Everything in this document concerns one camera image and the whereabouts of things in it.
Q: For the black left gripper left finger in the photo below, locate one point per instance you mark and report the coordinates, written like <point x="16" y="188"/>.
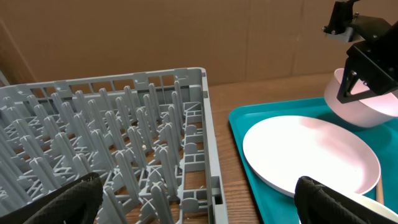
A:
<point x="77" y="202"/>

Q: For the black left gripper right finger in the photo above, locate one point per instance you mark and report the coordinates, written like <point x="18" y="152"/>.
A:
<point x="318" y="204"/>

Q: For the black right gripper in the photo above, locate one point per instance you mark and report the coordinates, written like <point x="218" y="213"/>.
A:
<point x="372" y="58"/>

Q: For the pink white bowl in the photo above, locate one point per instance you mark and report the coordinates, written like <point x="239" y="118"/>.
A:
<point x="366" y="113"/>

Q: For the teal plastic tray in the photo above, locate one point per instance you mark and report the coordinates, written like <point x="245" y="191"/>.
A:
<point x="275" y="207"/>

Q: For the white paper cup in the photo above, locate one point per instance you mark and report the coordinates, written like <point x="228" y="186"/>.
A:
<point x="376" y="207"/>

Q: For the wooden chopstick left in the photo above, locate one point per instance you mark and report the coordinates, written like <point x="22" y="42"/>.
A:
<point x="379" y="192"/>

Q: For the white pink round plate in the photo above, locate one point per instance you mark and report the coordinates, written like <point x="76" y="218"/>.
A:
<point x="281" y="149"/>

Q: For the grey plastic dish rack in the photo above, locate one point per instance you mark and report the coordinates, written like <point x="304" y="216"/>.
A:
<point x="148" y="135"/>

